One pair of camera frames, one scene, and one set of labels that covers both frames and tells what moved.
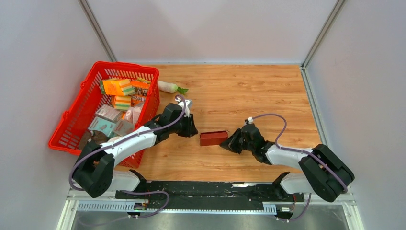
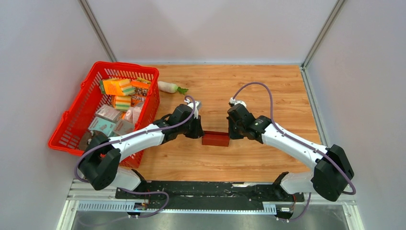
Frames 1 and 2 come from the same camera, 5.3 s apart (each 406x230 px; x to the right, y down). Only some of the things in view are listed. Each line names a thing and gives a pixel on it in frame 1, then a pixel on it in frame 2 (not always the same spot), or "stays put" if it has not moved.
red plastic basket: (80, 109) stays put
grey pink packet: (123, 127) stays put
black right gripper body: (247, 146) to (235, 131)
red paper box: (213, 138) stays put
